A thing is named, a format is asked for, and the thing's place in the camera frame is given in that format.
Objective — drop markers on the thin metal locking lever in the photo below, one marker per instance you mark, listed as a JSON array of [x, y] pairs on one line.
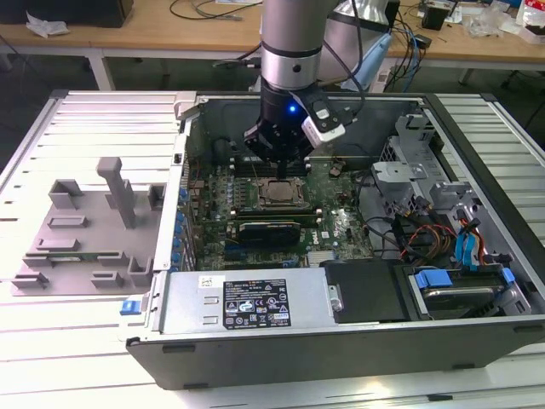
[[256, 172]]

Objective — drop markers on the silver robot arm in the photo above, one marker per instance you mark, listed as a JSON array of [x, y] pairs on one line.
[[289, 25]]

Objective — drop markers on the CPU socket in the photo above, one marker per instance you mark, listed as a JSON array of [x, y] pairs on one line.
[[258, 201]]

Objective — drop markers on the black RAM slot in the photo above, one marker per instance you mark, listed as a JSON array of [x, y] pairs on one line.
[[266, 168], [277, 211], [310, 222], [277, 216], [266, 173]]

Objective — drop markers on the black graphics card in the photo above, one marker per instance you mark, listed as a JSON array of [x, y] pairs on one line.
[[268, 234]]

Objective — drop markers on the green motherboard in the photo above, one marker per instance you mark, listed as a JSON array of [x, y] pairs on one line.
[[340, 221]]

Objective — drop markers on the grey metal drive cage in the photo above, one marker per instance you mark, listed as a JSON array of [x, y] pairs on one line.
[[398, 172]]

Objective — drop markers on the silver chipset heatsink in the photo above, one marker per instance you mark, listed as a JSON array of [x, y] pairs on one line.
[[322, 257]]

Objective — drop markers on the small black adapter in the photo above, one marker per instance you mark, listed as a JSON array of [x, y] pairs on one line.
[[422, 40]]

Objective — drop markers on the wooden desk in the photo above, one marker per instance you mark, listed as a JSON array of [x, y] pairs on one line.
[[127, 36]]

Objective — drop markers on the black drive bay cover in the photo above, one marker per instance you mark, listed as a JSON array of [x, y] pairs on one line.
[[366, 294]]

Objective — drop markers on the grey parts rack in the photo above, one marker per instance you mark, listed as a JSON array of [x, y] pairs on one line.
[[98, 204]]

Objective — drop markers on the silver power supply unit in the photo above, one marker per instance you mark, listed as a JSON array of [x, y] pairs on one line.
[[187, 307]]

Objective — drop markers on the small black box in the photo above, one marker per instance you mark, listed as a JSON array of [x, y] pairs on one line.
[[433, 17]]

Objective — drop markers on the blue case latch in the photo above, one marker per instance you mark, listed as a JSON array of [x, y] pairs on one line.
[[130, 307]]

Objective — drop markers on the black open PC case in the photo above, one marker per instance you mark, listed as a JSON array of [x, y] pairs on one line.
[[298, 362]]

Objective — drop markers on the green RAM stick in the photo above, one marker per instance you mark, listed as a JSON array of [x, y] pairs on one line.
[[72, 257]]

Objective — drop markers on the clear plastic wrapping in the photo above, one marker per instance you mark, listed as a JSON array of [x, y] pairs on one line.
[[489, 23]]

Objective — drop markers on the hard disk in blue carrier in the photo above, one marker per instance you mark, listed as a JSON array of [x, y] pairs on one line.
[[460, 300]]

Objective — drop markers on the black equipment box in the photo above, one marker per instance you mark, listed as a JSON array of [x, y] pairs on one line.
[[64, 10]]

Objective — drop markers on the crumpled white plastic bag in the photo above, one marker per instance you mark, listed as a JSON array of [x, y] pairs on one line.
[[44, 26]]

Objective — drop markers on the white red printed bag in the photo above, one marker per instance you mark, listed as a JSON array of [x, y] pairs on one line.
[[532, 17]]

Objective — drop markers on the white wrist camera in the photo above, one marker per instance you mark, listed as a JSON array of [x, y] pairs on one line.
[[323, 134]]

